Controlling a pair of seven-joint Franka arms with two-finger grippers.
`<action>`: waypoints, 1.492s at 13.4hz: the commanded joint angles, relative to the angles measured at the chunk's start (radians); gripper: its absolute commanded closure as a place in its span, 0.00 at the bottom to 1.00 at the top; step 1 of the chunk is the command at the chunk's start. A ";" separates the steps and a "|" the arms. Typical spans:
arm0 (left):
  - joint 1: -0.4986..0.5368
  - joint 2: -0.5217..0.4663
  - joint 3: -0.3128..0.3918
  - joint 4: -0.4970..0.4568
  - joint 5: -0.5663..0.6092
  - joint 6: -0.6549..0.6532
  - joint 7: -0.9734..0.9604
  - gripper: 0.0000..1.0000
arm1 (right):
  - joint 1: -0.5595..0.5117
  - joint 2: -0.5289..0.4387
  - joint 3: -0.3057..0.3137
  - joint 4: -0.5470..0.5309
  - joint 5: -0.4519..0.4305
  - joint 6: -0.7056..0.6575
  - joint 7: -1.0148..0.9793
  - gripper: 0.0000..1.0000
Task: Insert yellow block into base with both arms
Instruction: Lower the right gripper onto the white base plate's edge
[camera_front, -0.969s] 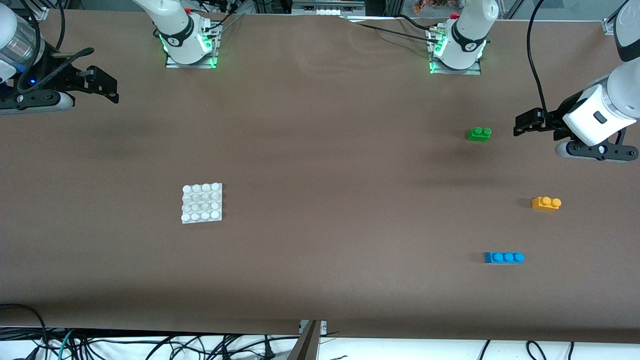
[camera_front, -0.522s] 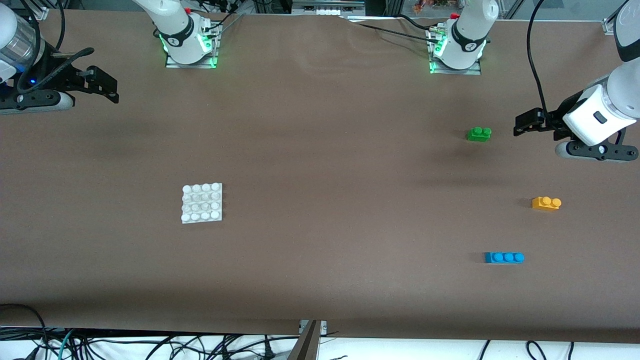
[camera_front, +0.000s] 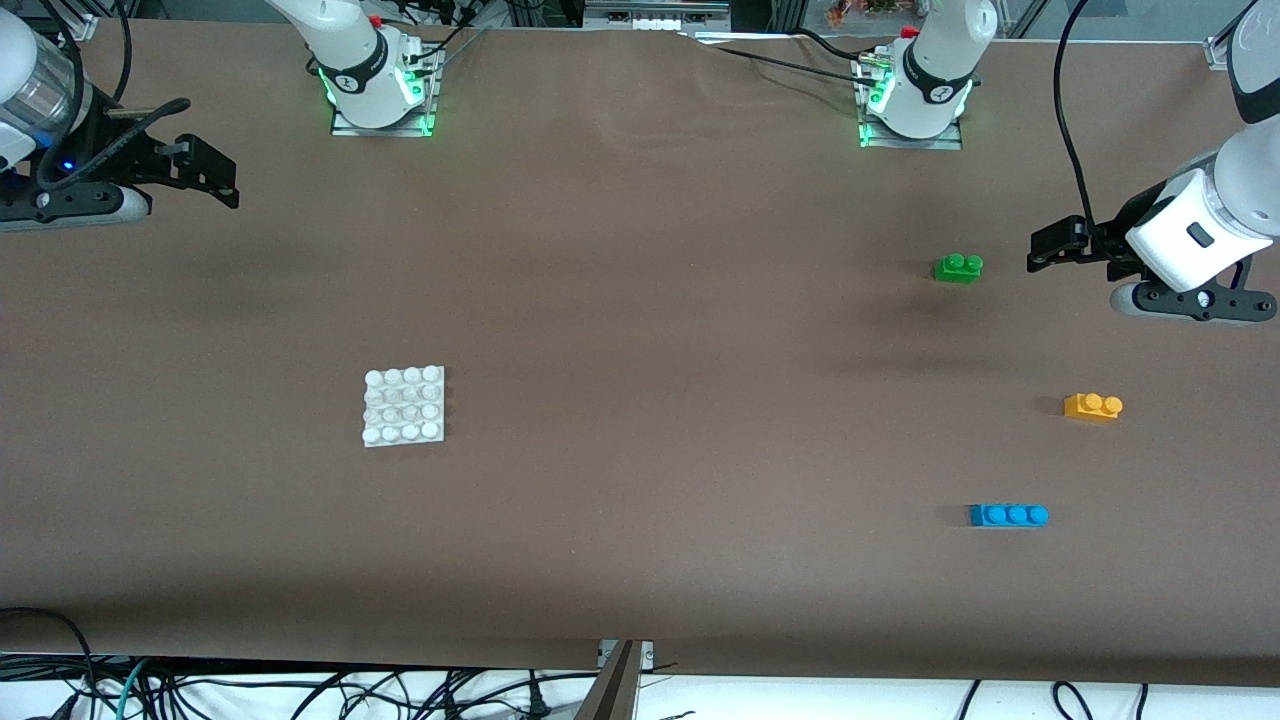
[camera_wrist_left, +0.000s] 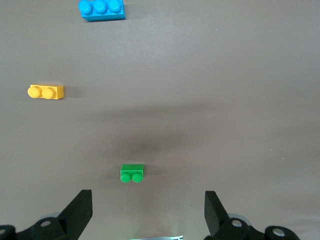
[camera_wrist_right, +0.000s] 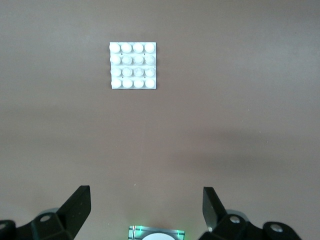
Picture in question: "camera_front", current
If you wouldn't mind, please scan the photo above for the blue three-stud block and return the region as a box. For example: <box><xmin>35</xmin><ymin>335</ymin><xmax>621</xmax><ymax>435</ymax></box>
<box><xmin>968</xmin><ymin>503</ymin><xmax>1050</xmax><ymax>528</ymax></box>

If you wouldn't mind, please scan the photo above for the grey power strip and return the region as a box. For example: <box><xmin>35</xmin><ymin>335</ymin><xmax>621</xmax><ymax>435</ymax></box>
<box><xmin>585</xmin><ymin>0</ymin><xmax>731</xmax><ymax>31</ymax></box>

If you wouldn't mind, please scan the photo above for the brown table cover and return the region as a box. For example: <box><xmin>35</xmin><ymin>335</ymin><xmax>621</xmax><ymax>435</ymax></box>
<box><xmin>0</xmin><ymin>18</ymin><xmax>1280</xmax><ymax>689</ymax></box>

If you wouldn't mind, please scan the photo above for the black table cable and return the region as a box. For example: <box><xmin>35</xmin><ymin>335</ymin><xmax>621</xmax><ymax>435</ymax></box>
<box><xmin>790</xmin><ymin>28</ymin><xmax>871</xmax><ymax>63</ymax></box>
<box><xmin>712</xmin><ymin>45</ymin><xmax>886</xmax><ymax>86</ymax></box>

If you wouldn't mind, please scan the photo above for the white studded base plate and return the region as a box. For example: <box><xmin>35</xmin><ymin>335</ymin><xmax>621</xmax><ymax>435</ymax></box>
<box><xmin>362</xmin><ymin>365</ymin><xmax>447</xmax><ymax>448</ymax></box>

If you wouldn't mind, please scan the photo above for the aluminium frame post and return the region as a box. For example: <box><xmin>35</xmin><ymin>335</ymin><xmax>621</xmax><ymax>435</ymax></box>
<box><xmin>575</xmin><ymin>640</ymin><xmax>656</xmax><ymax>720</ymax></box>

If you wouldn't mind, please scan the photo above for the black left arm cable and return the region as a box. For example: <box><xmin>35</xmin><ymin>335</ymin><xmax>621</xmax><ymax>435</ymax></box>
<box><xmin>1053</xmin><ymin>0</ymin><xmax>1126</xmax><ymax>261</ymax></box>

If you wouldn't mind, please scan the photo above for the black base cable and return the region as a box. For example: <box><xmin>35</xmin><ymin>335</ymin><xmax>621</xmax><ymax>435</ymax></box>
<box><xmin>405</xmin><ymin>25</ymin><xmax>489</xmax><ymax>73</ymax></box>

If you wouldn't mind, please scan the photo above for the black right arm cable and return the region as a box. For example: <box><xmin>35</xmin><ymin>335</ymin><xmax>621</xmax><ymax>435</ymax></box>
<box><xmin>25</xmin><ymin>0</ymin><xmax>192</xmax><ymax>186</ymax></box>

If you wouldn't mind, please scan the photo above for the teal floor cable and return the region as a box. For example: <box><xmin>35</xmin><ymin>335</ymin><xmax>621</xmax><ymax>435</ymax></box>
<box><xmin>116</xmin><ymin>658</ymin><xmax>149</xmax><ymax>720</ymax></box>

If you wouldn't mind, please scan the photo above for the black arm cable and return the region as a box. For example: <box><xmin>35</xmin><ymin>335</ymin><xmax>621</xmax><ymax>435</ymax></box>
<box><xmin>1053</xmin><ymin>0</ymin><xmax>1126</xmax><ymax>261</ymax></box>
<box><xmin>25</xmin><ymin>0</ymin><xmax>192</xmax><ymax>186</ymax></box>

